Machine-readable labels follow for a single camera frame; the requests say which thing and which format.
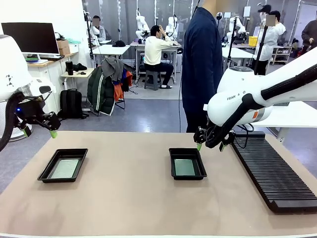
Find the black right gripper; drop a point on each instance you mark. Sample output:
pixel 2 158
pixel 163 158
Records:
pixel 209 129

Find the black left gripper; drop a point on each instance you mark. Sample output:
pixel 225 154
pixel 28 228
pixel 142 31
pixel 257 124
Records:
pixel 29 110

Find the black plastic ESD tray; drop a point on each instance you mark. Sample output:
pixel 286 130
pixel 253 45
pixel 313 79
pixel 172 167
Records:
pixel 200 168
pixel 79 153

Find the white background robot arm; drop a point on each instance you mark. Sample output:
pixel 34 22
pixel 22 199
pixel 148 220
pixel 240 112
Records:
pixel 172 27
pixel 142 22

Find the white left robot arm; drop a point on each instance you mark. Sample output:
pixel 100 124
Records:
pixel 15 64

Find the black backpack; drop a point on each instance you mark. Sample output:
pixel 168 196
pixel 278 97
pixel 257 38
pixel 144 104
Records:
pixel 71 104

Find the white cabinet wooden top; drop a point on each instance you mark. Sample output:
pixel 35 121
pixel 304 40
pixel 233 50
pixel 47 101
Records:
pixel 52 72

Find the small wooden side table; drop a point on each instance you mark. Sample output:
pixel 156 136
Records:
pixel 76 74

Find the black tumbler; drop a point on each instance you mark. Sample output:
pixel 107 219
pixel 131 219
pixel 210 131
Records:
pixel 69 68

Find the black slotted board rack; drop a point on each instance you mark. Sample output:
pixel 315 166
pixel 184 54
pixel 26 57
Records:
pixel 272 173

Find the dark green striped jacket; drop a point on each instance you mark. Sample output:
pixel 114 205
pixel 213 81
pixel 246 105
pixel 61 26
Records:
pixel 99 91

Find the person in navy jacket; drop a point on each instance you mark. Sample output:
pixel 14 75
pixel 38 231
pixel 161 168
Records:
pixel 201 62

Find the white side table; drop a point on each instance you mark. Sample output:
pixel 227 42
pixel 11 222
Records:
pixel 292 116

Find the small cardboard box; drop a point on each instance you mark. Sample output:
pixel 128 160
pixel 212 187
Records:
pixel 63 47

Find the grey step stool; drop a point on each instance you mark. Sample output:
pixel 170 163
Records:
pixel 152 80

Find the orange jacket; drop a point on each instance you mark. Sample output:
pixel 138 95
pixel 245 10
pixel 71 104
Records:
pixel 119 91

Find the black computer monitor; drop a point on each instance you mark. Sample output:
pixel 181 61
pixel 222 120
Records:
pixel 29 37

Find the grey garment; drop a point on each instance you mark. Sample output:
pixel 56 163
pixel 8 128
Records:
pixel 112 67

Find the white background robot table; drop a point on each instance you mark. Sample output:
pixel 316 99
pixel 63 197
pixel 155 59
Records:
pixel 173 47

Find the seated person cream sweater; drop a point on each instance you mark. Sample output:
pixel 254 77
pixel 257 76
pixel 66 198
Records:
pixel 154 52

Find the black tripod stand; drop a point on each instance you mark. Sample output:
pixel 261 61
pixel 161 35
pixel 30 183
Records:
pixel 261 44

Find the yellow bin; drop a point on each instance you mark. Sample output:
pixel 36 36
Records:
pixel 253 41

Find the seated person light top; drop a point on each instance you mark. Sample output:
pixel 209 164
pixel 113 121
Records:
pixel 97 31

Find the person in white jacket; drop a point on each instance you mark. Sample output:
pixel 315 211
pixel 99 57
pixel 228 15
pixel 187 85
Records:
pixel 271 42

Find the person in brown top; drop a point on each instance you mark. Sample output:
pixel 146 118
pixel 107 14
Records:
pixel 309 32

